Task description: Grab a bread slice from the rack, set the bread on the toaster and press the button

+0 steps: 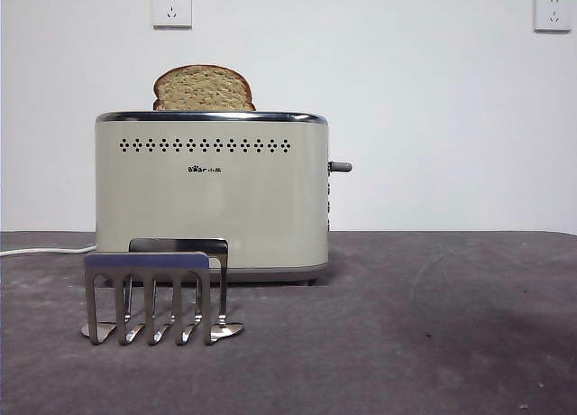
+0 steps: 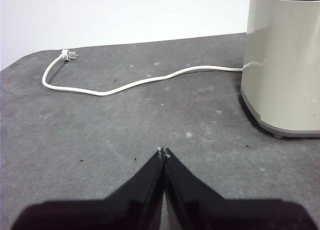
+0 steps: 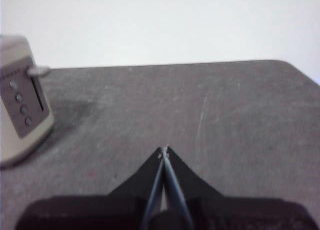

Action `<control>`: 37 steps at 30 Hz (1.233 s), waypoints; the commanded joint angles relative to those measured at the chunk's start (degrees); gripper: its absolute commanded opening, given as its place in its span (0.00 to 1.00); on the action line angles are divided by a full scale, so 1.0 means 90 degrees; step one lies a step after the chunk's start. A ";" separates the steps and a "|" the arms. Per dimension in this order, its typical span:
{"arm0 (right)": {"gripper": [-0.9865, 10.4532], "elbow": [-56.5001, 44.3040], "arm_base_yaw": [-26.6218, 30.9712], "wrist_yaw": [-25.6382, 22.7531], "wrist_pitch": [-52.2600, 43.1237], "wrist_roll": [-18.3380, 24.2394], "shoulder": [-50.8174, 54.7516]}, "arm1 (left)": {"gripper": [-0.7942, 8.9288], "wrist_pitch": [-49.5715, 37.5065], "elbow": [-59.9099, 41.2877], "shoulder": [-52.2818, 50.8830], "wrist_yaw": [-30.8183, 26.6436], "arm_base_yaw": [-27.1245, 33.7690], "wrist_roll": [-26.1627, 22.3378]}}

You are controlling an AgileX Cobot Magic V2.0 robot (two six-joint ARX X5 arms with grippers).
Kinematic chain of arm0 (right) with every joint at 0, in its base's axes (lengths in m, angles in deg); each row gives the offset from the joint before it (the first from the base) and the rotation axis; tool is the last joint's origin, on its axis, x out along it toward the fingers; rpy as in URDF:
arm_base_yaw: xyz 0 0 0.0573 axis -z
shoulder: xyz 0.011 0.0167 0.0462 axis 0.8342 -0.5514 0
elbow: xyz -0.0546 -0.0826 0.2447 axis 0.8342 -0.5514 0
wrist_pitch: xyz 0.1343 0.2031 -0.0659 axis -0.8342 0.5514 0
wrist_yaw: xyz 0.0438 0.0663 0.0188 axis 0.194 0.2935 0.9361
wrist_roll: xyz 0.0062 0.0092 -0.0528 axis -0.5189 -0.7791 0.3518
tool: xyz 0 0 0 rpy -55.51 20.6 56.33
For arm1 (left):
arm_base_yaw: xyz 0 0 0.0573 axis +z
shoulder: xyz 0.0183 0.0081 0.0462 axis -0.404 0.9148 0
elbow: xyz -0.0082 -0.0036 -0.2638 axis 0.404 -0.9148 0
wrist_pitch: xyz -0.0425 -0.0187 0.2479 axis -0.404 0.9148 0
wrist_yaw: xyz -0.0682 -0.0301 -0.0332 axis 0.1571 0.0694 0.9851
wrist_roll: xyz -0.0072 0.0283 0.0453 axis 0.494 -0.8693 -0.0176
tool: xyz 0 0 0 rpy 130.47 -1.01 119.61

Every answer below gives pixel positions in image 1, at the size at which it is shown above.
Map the steel toast rack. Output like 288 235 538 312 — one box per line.
80 237 247 346

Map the cream two-slot toaster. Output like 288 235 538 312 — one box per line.
94 110 333 285

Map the white power cable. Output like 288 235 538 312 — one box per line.
0 244 98 257

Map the brown bread slice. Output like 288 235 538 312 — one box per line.
151 64 257 112

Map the white wall socket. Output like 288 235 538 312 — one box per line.
533 0 572 33
151 0 193 31

